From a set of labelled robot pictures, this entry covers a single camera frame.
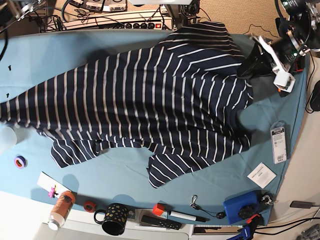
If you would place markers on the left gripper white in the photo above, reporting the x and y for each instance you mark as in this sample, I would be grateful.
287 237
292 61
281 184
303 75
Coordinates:
266 57

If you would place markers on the navy white striped t-shirt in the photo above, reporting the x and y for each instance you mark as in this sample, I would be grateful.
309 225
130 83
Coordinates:
179 99

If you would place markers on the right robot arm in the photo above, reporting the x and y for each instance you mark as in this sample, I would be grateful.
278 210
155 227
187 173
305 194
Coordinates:
12 11

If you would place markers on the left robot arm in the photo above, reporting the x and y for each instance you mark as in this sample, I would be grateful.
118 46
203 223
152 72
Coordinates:
298 27

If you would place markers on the orange black utility knife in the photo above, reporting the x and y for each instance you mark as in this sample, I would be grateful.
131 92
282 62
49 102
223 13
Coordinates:
282 93

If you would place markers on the small orange black tool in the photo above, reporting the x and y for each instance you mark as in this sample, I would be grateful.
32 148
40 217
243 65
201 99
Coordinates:
299 65

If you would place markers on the black computer mouse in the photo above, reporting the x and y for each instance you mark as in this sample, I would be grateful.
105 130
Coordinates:
315 98

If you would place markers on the clear plastic blister pack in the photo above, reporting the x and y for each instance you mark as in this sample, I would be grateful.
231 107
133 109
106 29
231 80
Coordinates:
278 142

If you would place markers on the white square paper packet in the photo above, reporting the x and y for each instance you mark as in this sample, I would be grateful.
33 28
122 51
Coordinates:
262 175

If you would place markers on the black power strip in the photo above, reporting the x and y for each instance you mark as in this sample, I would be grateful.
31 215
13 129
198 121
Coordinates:
136 25

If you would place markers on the silver carabiner keyring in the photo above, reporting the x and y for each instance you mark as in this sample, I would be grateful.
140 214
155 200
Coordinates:
267 200

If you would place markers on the blue plastic box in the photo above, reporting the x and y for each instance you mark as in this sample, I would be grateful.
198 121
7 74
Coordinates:
233 205

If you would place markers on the black power adapter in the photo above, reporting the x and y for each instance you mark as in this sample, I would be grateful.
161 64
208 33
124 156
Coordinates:
301 204

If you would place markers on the black knob on box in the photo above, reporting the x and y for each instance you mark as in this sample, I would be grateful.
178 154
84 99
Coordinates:
247 212

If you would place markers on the blue orange clamp bottom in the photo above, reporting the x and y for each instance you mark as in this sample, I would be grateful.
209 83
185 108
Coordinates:
247 232

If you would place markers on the white black marker pen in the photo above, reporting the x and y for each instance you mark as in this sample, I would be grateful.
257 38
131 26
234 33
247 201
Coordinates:
187 216

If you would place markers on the orange red cube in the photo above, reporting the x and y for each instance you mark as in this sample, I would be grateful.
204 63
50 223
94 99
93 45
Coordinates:
158 209

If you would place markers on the teal table cloth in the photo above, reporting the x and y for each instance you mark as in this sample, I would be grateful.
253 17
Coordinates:
120 175

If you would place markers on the black remote control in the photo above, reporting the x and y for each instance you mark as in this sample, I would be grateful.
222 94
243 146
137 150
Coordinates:
163 223

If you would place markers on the black mug gold pattern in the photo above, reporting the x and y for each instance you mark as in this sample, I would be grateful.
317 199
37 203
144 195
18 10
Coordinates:
114 220

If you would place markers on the red tape roll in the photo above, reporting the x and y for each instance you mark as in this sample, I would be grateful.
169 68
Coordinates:
89 206

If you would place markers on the orange bottle white cap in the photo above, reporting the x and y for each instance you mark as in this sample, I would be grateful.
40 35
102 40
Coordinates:
61 210

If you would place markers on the white paper sheet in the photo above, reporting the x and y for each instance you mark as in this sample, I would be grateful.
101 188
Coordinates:
46 182

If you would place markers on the purple tape roll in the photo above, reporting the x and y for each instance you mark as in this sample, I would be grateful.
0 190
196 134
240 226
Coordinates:
20 162

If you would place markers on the translucent white cup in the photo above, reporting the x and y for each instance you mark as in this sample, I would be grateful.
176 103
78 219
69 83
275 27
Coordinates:
8 138

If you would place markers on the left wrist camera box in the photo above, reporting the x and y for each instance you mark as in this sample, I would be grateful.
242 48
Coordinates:
284 81

